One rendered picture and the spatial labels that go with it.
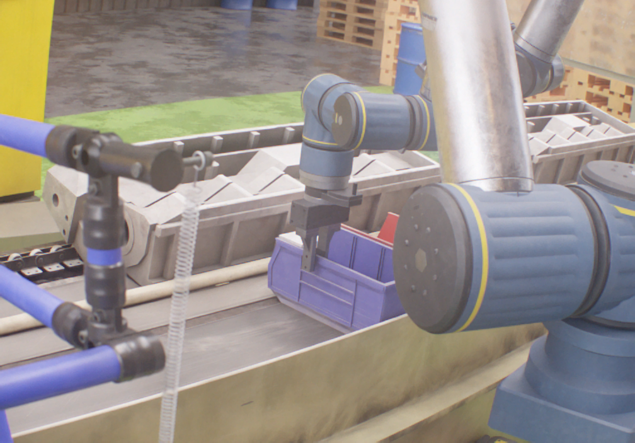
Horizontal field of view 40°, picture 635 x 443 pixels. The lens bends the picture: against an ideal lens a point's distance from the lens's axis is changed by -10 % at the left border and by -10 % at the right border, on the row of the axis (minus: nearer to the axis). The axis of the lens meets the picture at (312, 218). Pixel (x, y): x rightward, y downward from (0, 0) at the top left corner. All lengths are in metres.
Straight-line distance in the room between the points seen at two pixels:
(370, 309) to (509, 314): 0.74
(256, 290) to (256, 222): 0.17
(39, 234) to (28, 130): 3.33
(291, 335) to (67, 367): 1.35
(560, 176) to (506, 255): 2.25
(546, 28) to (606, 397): 0.81
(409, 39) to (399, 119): 5.80
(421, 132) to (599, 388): 0.66
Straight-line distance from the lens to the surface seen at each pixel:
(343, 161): 1.93
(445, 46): 1.31
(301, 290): 2.09
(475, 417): 2.45
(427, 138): 1.81
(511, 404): 1.48
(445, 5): 1.33
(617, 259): 1.33
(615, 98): 8.02
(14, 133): 0.81
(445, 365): 2.20
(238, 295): 2.17
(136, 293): 2.06
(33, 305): 0.82
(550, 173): 3.40
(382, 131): 1.76
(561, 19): 1.91
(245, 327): 2.01
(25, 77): 4.47
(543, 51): 1.92
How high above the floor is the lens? 1.58
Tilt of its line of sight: 18 degrees down
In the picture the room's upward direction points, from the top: 7 degrees clockwise
